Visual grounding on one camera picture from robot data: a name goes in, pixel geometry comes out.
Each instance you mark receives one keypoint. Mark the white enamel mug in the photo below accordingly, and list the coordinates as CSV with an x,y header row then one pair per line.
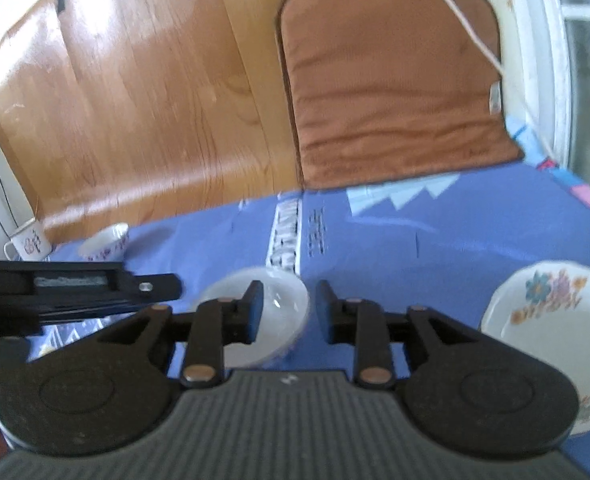
x,y
29,245

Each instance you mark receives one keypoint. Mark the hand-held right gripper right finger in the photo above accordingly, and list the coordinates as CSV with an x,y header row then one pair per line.
x,y
326,312

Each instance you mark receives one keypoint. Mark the white bowl with red flowers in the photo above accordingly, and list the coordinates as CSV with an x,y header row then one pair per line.
x,y
280,310
106,242

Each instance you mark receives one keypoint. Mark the brown seat cushion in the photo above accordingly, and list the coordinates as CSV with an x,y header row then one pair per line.
x,y
390,95

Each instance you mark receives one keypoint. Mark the wood-grain wall panel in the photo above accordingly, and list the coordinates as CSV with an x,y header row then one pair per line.
x,y
140,110

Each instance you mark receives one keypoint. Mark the white-framed frosted glass door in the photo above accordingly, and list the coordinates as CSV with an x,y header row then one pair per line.
x,y
580,60

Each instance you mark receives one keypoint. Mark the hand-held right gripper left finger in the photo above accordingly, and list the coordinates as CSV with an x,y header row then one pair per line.
x,y
255,312

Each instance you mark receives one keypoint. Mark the white floral plate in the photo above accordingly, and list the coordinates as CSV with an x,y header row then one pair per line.
x,y
550,340

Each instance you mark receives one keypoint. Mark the blue printed tablecloth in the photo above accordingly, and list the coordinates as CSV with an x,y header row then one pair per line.
x,y
400,240

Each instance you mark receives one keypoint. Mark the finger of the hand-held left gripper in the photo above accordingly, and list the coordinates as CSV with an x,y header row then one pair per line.
x,y
155,287

